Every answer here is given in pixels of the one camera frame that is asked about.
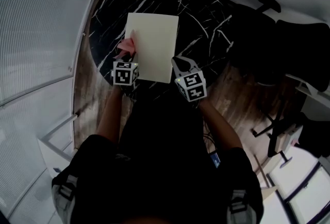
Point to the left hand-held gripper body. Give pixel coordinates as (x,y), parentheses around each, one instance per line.
(121,76)

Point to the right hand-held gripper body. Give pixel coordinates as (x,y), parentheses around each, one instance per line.
(192,81)

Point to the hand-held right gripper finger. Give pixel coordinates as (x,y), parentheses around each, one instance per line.
(177,69)
(194,66)

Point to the pink cloth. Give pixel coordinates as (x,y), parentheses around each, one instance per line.
(126,45)

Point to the cream rectangular board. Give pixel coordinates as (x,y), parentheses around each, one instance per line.
(157,45)

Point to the person's right forearm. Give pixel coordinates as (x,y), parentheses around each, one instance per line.
(219,125)

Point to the person's left forearm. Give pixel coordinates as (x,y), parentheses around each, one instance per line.
(108,117)

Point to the black office chair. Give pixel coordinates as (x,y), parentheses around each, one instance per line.
(257,45)

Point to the small blue device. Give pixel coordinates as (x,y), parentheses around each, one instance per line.
(215,161)

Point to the person's black clothing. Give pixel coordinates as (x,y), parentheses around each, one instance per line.
(165,166)

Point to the white window blinds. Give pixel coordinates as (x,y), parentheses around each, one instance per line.
(38,24)

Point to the black metal legs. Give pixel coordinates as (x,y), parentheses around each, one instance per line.
(272,140)

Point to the white box with pink patch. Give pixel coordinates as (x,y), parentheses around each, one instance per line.
(286,140)

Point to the white desk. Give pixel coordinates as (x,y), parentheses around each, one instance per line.
(317,106)

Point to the white table frame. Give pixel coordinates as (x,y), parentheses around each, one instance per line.
(49,150)

